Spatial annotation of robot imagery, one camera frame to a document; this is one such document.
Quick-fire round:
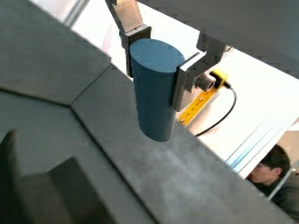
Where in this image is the dark curved cradle fixture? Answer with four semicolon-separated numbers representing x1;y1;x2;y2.
0;130;115;224

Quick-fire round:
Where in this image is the light blue oval cylinder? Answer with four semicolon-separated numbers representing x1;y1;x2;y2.
129;38;184;142

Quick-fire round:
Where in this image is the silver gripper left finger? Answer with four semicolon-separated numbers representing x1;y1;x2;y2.
105;0;152;77

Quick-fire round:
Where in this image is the person with glasses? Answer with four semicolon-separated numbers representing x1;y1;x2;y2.
247;144;299;224

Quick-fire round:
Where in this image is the black sensor cable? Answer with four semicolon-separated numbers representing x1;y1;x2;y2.
194;86;239;137

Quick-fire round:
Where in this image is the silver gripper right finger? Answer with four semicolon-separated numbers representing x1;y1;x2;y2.
172;32;227;112

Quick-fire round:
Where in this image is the yellow sensor bracket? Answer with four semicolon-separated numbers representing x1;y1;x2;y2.
178;69;231;126

